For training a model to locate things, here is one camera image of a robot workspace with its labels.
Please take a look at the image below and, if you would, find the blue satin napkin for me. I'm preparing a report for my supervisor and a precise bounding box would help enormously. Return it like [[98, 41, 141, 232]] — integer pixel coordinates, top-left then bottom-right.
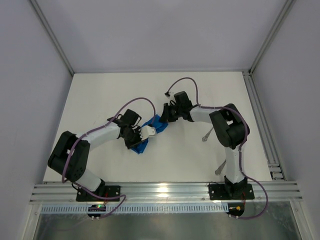
[[131, 114, 169, 154]]

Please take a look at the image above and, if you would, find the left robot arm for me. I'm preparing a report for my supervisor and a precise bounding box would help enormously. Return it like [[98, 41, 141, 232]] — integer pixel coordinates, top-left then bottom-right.
[[47, 109, 146, 198]]

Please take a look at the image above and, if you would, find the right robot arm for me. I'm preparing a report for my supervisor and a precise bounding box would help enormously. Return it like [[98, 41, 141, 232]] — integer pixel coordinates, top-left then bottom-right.
[[160, 91, 250, 199]]

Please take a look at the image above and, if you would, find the silver fork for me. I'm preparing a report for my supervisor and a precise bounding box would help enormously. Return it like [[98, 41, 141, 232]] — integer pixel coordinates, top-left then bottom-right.
[[201, 127, 214, 142]]

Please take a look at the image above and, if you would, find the silver table knife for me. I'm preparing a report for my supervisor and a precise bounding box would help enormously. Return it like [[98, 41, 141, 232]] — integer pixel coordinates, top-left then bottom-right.
[[214, 160, 227, 176]]

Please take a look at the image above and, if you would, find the left controller board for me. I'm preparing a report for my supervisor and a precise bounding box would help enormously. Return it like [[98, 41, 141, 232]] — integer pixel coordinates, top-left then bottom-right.
[[86, 203, 107, 221]]

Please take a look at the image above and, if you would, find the controller board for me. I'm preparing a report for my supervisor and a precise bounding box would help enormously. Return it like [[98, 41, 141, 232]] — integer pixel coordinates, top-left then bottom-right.
[[226, 203, 245, 219], [86, 203, 107, 221]]

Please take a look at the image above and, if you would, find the right controller board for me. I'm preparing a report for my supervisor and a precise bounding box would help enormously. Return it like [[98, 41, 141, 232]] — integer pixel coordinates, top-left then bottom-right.
[[226, 203, 245, 219]]

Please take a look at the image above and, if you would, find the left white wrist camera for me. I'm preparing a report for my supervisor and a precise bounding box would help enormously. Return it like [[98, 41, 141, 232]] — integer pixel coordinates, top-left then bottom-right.
[[140, 125, 157, 141]]

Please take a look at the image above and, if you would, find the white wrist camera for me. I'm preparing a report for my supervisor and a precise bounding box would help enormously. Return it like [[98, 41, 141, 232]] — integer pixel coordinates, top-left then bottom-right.
[[140, 125, 157, 141], [164, 91, 174, 99]]

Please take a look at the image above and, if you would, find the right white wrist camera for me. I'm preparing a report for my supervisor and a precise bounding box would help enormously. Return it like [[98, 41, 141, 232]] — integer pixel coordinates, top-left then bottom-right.
[[164, 91, 174, 99]]

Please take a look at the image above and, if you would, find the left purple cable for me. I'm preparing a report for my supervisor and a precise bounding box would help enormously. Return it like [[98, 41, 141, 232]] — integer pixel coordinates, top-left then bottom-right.
[[61, 96, 157, 219]]

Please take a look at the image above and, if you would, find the purple cable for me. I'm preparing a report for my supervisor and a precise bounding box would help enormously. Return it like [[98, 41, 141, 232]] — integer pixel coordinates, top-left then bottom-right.
[[166, 77, 270, 221], [61, 96, 157, 219]]

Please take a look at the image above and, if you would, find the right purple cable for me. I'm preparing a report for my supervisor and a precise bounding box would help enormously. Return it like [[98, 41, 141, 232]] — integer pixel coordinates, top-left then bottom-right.
[[166, 77, 270, 221]]

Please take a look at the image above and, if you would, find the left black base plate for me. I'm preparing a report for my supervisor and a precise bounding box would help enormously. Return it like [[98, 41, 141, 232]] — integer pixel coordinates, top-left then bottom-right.
[[76, 185, 121, 202]]

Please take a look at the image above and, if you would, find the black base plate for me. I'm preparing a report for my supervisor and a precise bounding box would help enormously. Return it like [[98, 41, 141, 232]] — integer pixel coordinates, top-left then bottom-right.
[[208, 183, 255, 200], [76, 185, 121, 202]]

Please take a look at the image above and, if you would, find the slotted grey cable duct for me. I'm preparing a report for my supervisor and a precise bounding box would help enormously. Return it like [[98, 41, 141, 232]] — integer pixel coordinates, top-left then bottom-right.
[[40, 202, 228, 214]]

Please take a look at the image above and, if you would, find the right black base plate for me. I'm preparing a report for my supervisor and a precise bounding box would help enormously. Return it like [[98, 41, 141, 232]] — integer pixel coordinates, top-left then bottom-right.
[[208, 183, 255, 200]]

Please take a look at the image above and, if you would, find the aluminium front rail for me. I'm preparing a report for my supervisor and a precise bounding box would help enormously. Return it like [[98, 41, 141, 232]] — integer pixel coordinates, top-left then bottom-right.
[[29, 181, 303, 204]]

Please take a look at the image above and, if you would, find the right aluminium side rail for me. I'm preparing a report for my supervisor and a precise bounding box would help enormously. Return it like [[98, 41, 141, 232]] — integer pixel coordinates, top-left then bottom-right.
[[242, 70, 287, 181]]

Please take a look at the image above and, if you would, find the left aluminium frame post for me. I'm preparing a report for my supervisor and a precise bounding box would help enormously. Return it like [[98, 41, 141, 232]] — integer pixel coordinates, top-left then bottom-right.
[[28, 0, 75, 77]]

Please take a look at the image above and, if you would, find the aluminium frame post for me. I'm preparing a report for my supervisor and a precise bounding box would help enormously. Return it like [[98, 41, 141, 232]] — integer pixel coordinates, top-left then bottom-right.
[[248, 0, 296, 75], [28, 0, 75, 77]]

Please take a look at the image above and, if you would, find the right aluminium frame post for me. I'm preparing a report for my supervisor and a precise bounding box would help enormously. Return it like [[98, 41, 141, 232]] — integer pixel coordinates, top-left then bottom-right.
[[248, 0, 296, 75]]

